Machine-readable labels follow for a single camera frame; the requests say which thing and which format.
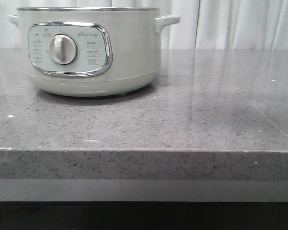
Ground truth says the pale green electric cooking pot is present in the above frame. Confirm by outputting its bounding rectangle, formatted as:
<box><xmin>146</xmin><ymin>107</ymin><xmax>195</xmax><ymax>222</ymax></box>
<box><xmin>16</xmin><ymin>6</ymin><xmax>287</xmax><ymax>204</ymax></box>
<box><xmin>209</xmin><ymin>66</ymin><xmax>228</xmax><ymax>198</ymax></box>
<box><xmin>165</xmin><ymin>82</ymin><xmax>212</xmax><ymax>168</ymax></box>
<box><xmin>8</xmin><ymin>7</ymin><xmax>180</xmax><ymax>97</ymax></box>

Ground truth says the white curtain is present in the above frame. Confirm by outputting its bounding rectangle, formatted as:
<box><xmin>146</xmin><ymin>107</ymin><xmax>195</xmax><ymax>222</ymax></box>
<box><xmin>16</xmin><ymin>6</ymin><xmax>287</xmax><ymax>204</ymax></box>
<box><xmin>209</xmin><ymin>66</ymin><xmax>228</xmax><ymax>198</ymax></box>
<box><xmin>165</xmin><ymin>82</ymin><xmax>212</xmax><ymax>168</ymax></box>
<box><xmin>0</xmin><ymin>0</ymin><xmax>288</xmax><ymax>50</ymax></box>

